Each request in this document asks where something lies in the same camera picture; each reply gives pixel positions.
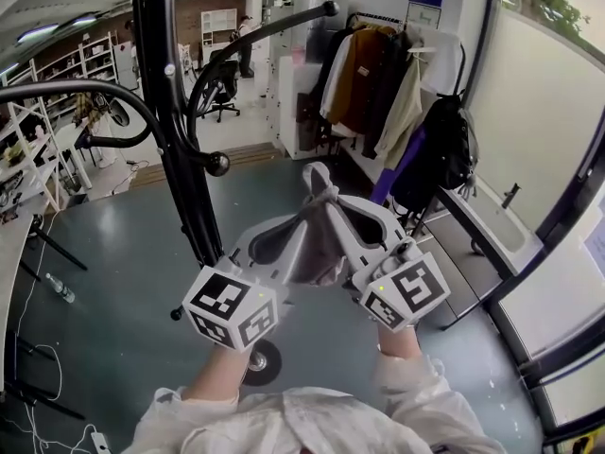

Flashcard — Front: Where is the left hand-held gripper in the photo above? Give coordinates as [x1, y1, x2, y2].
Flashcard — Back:
[181, 214, 308, 353]

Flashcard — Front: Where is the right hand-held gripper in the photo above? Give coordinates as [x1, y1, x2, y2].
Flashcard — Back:
[332, 195, 451, 333]

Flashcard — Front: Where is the grey cap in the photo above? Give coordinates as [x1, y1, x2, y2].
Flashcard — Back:
[283, 161, 354, 288]

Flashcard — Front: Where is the black coat stand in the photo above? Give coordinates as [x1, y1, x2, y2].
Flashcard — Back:
[0, 0, 341, 387]

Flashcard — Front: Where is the person's left forearm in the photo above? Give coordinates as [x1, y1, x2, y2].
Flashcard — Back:
[181, 342, 250, 404]

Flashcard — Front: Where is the person's right forearm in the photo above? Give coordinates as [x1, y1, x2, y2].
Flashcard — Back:
[375, 322, 422, 361]

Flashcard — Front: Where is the black garment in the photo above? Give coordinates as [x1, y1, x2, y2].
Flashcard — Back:
[362, 29, 413, 161]

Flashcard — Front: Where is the white shelving unit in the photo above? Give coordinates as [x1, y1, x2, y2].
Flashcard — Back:
[0, 30, 119, 215]

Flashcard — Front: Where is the purple garment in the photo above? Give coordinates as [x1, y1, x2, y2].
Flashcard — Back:
[370, 123, 429, 205]

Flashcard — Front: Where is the black backpack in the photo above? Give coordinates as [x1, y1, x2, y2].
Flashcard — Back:
[390, 91, 482, 210]

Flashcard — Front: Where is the black faucet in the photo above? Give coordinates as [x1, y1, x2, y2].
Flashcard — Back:
[501, 182, 522, 210]

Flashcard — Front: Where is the white locker cabinet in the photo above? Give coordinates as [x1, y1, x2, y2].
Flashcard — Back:
[267, 0, 351, 161]

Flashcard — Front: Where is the white hanging garment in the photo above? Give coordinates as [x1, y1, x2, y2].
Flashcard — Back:
[320, 33, 354, 123]

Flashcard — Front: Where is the brown jacket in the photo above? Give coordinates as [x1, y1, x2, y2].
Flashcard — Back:
[329, 26, 394, 132]

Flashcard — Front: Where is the black office chair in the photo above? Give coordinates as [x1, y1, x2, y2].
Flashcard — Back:
[196, 47, 241, 124]

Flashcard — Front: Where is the person's white shirt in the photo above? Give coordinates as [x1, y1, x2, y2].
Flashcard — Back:
[134, 352, 497, 454]

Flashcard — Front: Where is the white shirt on hanger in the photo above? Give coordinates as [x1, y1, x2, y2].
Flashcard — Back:
[410, 28, 469, 98]

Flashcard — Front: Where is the clear water bottle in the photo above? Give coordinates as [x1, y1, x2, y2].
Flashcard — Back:
[45, 271, 76, 304]

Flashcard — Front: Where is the black-framed glass door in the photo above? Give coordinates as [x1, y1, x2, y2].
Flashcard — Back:
[486, 0, 605, 454]

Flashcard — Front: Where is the white paper door notice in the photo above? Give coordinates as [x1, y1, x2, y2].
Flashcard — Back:
[580, 215, 605, 283]

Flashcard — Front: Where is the white shelf unit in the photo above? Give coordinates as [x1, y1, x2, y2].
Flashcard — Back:
[200, 8, 237, 49]

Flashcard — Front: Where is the grey plush keychain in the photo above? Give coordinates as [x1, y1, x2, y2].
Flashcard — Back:
[456, 172, 479, 201]

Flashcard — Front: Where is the white wall notice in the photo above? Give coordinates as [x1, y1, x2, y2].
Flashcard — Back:
[406, 1, 443, 30]

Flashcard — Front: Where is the white cable tangle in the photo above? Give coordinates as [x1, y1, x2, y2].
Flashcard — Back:
[0, 271, 98, 454]

